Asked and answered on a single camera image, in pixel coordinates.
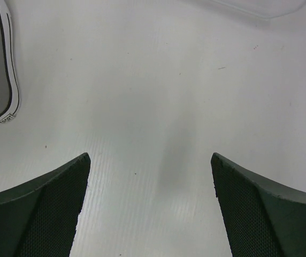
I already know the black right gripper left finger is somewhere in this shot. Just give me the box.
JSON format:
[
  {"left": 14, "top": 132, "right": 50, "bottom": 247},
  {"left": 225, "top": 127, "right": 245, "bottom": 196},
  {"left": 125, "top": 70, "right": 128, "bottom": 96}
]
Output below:
[{"left": 0, "top": 153, "right": 91, "bottom": 256}]

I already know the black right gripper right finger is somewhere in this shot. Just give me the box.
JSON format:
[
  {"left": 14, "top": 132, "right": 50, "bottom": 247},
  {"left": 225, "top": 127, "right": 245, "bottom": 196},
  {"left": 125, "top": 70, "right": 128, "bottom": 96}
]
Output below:
[{"left": 211, "top": 153, "right": 306, "bottom": 256}]

